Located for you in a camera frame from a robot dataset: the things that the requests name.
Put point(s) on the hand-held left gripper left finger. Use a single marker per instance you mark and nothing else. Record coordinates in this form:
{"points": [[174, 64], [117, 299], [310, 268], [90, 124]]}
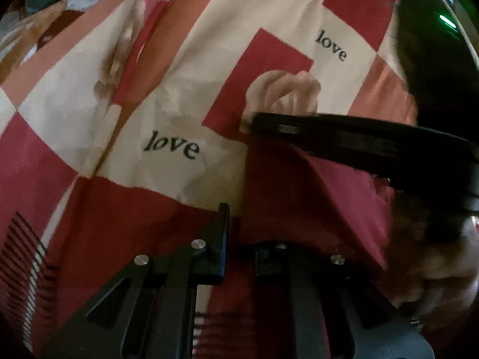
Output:
{"points": [[219, 246]]}

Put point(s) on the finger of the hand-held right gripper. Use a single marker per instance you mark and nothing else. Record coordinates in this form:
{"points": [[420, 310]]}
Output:
{"points": [[336, 134]]}

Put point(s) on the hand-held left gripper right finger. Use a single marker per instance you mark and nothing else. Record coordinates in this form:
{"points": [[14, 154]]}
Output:
{"points": [[275, 263]]}

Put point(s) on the maroon small garment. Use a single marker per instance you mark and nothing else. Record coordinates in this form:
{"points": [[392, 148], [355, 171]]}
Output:
{"points": [[299, 202]]}

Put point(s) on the person's right hand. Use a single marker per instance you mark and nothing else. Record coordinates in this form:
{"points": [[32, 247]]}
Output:
{"points": [[430, 269]]}

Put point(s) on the red and cream printed blanket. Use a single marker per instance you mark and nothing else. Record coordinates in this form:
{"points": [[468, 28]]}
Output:
{"points": [[187, 82]]}

